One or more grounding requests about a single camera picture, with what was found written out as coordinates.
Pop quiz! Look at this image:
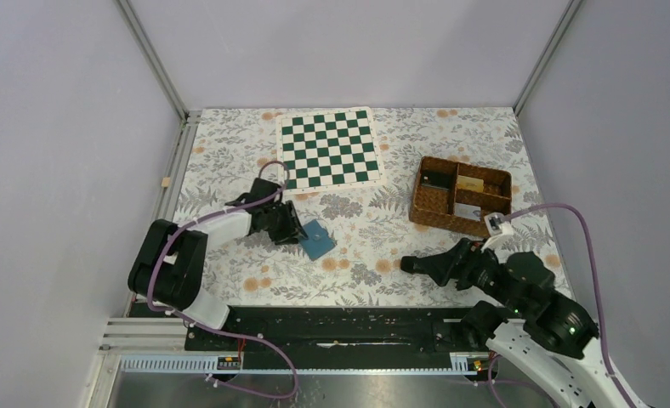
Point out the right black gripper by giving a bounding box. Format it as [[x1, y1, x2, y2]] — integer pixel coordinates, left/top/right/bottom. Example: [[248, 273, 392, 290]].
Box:
[[414, 235, 529, 315]]

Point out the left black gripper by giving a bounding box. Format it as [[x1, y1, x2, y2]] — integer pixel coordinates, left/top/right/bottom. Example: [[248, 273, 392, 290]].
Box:
[[264, 200, 307, 245]]

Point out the blue card holder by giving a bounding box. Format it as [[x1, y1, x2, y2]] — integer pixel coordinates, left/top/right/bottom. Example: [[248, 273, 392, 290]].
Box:
[[298, 220, 336, 261]]

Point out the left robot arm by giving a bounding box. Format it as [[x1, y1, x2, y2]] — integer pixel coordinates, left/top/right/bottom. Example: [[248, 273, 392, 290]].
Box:
[[128, 178, 308, 349]]

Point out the white card in basket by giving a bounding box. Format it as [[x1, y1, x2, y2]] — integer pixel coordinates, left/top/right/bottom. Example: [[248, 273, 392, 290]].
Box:
[[454, 202, 481, 221]]

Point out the gold card in basket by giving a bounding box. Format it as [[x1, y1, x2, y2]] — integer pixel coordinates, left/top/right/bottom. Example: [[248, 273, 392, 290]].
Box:
[[456, 175, 485, 192]]

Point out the black card in basket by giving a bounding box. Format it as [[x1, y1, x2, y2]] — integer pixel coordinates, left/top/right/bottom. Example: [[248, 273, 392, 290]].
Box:
[[420, 171, 454, 190]]

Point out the brown wicker basket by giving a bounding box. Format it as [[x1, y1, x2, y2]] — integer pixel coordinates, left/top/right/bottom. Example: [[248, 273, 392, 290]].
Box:
[[409, 156, 513, 238]]

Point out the green white chessboard mat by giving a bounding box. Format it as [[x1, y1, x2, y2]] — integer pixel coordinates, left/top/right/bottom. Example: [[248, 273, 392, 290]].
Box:
[[275, 106, 386, 195]]

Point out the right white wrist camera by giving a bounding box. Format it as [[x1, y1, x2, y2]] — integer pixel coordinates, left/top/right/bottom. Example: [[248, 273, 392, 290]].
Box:
[[481, 212, 514, 252]]

